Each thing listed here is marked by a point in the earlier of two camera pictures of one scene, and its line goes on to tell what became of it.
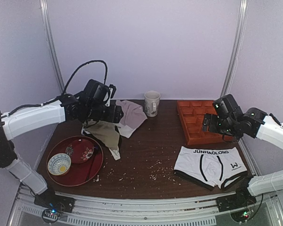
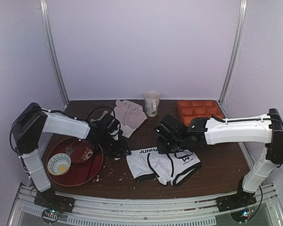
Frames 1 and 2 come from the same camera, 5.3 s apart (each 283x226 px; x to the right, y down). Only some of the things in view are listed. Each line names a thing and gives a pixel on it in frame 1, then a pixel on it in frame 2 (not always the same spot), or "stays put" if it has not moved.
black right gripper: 207,122 → 163,146
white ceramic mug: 152,100 stays put
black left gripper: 116,114 → 119,146
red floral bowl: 79,150 stays put
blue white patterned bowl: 59,164 stays put
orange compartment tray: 191,114 stays put
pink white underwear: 133,116 stays put
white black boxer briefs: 210,168 → 167,168
